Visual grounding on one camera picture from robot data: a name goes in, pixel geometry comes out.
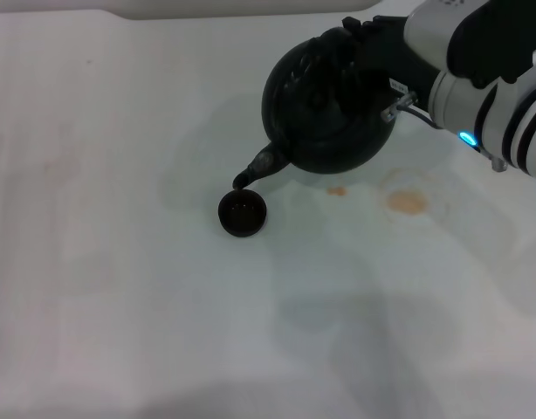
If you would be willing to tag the small dark teacup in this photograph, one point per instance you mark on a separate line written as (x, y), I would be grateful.
(242, 214)

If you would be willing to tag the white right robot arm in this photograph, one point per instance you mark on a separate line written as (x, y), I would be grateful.
(490, 100)

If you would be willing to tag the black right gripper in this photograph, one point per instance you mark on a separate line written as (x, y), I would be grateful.
(399, 57)

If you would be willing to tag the black round teapot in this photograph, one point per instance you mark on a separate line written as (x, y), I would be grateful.
(325, 109)

